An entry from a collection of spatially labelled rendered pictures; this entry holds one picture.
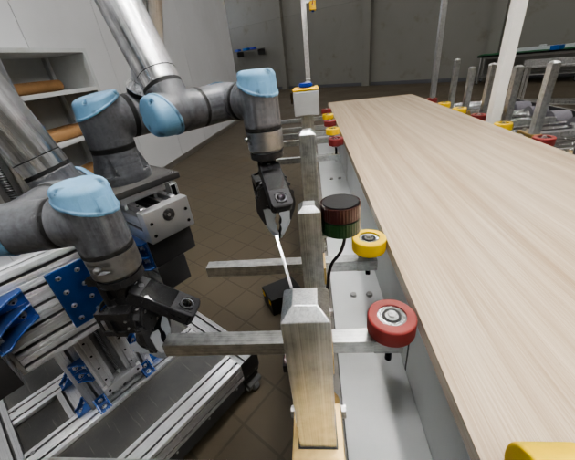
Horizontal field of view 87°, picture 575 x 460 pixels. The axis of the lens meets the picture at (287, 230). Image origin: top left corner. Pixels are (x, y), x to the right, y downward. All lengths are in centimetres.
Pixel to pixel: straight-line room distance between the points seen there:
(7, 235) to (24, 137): 17
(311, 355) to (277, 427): 123
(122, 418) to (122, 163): 94
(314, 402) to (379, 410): 50
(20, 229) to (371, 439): 70
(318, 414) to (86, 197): 38
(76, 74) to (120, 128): 269
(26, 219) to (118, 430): 103
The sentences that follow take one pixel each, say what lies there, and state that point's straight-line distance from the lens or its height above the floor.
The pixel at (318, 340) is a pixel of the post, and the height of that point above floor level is 112.
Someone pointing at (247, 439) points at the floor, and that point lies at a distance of 147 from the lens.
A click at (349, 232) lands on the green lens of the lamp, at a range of 45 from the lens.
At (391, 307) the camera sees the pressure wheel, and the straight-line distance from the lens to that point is 57.
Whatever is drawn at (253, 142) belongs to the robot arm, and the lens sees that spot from 63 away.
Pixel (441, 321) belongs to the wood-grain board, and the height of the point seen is 90.
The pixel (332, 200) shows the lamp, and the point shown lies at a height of 110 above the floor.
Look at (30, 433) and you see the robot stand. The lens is 162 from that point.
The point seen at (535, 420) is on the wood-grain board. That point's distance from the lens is 51.
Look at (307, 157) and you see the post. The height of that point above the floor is 110.
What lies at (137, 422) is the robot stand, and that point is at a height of 21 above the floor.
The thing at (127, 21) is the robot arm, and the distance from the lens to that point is 68.
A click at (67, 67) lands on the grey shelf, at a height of 143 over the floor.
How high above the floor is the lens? 130
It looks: 30 degrees down
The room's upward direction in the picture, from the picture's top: 7 degrees counter-clockwise
